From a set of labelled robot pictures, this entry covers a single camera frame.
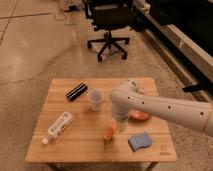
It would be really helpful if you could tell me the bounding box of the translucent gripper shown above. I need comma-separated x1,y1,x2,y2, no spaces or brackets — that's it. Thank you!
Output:
112,110,129,133

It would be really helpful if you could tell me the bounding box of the orange pepper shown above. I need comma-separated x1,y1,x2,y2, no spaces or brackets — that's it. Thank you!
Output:
103,123,117,147

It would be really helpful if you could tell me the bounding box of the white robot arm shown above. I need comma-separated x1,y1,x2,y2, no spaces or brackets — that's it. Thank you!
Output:
110,79,213,137

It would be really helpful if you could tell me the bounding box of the orange bowl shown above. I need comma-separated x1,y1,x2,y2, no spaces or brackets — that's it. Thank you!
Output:
129,109,150,121

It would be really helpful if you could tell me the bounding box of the clear plastic cup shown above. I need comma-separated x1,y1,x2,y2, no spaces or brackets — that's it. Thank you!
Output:
87,89,104,111

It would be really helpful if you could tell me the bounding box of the blue sponge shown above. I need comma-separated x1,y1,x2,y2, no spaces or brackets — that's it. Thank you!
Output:
128,132,152,152

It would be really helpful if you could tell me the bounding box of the wooden table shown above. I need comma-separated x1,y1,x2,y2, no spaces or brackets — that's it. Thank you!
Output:
26,78,177,164

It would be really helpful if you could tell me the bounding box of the black rectangular box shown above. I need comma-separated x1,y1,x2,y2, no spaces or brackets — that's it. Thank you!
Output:
66,83,88,101

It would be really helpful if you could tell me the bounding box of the white plastic bottle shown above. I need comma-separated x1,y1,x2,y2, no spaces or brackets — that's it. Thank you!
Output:
42,112,74,145

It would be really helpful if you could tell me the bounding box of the black office chair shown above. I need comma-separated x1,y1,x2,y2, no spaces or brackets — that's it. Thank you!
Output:
82,0,135,62

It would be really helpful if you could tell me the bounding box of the long bench with shelf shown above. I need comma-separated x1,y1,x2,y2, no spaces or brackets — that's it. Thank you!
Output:
133,0,213,101

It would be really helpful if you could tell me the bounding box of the white device on floor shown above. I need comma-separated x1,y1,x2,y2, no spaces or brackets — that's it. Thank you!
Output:
58,0,84,11

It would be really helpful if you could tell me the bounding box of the black cable on floor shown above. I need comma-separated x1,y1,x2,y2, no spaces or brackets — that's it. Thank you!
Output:
0,0,76,46

